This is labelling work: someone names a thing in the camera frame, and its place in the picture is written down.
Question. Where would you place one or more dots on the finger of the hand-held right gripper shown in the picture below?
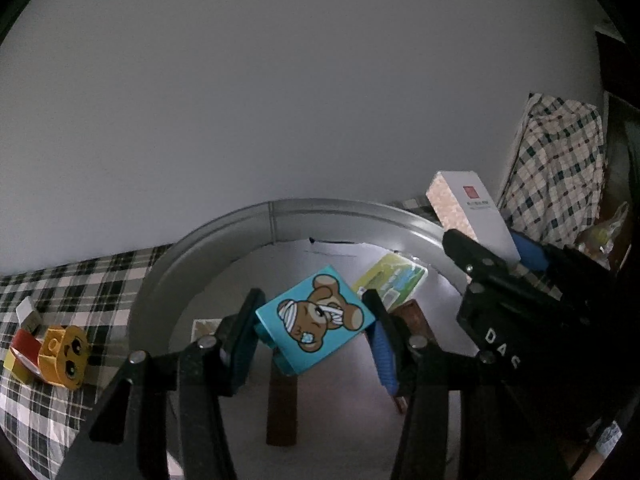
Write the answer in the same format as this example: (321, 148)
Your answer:
(475, 260)
(531, 255)

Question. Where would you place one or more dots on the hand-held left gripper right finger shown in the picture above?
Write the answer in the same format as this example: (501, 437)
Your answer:
(382, 355)

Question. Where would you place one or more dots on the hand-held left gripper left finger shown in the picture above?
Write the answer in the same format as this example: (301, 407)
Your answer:
(245, 330)

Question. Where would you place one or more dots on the brown block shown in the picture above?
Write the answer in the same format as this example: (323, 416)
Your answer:
(415, 320)

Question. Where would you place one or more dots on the white box with red label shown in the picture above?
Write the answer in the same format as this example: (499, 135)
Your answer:
(480, 210)

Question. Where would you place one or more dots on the teal bear toy block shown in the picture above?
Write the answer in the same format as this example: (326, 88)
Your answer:
(305, 320)

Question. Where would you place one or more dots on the green printed card pack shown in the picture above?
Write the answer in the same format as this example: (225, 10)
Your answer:
(395, 275)

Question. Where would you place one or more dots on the dark brown strip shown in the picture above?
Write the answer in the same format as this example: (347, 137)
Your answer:
(282, 410)

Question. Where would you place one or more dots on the blue round cookie tin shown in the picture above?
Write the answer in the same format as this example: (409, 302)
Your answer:
(200, 250)

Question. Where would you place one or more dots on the yellow toy block with face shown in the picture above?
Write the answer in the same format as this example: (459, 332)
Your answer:
(65, 355)

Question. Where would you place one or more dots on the white power adapter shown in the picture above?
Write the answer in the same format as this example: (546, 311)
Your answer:
(26, 310)

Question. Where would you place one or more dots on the red cylinder toy block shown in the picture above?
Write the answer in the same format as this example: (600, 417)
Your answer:
(25, 345)

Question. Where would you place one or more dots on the white paper liner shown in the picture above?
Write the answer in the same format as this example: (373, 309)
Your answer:
(340, 410)

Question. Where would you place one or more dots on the clear plastic bag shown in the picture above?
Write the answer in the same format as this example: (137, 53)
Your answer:
(602, 232)

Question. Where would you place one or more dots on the plaid draped cloth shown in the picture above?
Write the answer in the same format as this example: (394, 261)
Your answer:
(550, 160)

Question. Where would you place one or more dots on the plaid tablecloth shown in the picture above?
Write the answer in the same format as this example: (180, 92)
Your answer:
(50, 435)

